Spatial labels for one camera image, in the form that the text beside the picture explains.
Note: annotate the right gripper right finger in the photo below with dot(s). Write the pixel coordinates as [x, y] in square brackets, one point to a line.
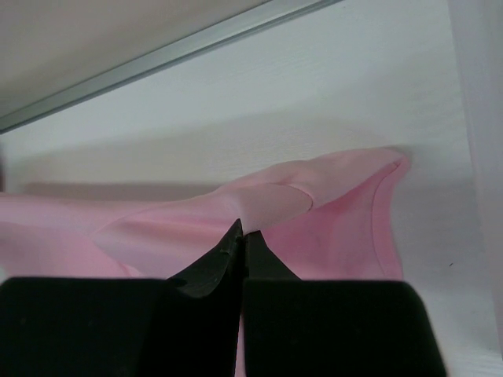
[295, 327]

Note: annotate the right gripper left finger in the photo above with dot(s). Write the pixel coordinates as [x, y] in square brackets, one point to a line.
[186, 325]

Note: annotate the pink t shirt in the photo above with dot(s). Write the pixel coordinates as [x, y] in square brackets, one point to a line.
[326, 218]

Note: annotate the aluminium table edge rail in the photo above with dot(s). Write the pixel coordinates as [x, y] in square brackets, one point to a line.
[247, 22]

